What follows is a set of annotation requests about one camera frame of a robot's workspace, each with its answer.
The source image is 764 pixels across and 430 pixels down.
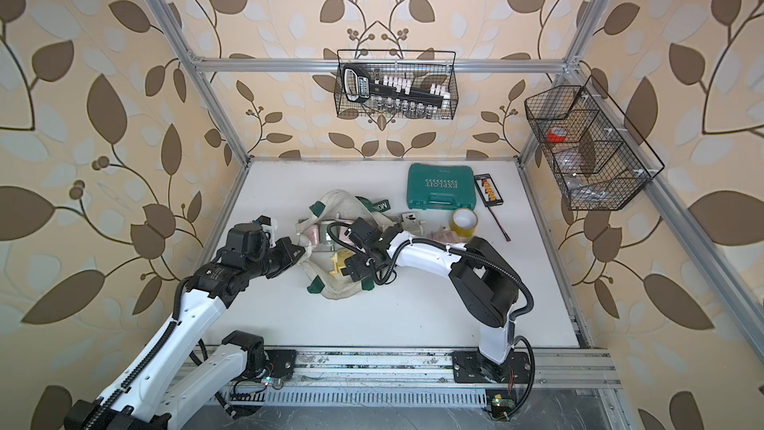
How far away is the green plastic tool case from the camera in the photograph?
104 cm

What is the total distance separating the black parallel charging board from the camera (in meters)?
1.09

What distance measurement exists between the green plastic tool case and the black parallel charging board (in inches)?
1.1
